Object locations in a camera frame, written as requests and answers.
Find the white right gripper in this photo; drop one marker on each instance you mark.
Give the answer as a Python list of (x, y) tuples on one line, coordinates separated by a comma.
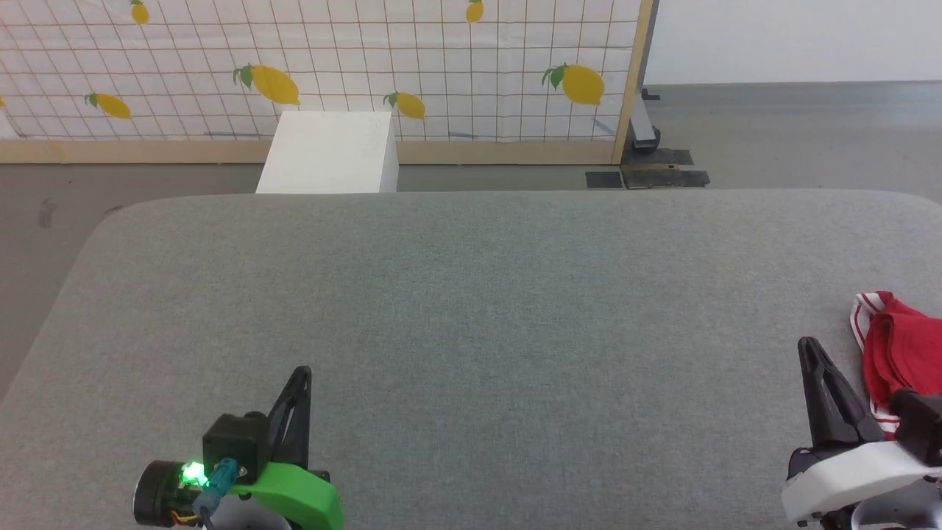
[(854, 478)]

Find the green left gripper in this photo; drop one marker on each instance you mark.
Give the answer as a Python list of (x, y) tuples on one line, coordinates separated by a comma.
[(294, 497)]

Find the red and white sports jersey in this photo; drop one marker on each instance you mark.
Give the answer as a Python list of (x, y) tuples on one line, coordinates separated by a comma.
[(901, 353)]

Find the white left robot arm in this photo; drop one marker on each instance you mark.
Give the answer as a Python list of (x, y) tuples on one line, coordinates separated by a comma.
[(254, 515)]

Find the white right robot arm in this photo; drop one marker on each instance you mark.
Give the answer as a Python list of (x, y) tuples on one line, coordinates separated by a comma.
[(905, 511)]

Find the grey upholstered sofa cushion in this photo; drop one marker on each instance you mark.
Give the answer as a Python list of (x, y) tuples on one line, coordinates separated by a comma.
[(478, 331)]

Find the white rectangular box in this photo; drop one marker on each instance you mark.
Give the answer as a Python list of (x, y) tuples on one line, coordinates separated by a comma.
[(331, 154)]

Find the large black floor mat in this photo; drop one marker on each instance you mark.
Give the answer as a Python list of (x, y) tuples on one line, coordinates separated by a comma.
[(662, 173)]

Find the small black floor mat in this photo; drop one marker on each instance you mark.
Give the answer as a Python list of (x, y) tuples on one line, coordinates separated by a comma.
[(605, 179)]

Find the grey metal partition foot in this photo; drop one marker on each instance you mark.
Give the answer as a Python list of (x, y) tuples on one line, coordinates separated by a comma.
[(644, 125)]

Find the lemon print partition screen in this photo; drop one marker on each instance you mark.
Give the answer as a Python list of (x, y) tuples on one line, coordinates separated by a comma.
[(368, 66)]

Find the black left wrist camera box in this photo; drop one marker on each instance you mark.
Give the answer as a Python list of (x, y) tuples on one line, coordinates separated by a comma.
[(235, 445)]

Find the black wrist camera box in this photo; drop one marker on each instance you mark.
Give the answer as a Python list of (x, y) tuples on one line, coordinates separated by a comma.
[(920, 427), (235, 445)]

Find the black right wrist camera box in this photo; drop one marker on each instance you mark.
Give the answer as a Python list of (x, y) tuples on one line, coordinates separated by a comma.
[(920, 427)]

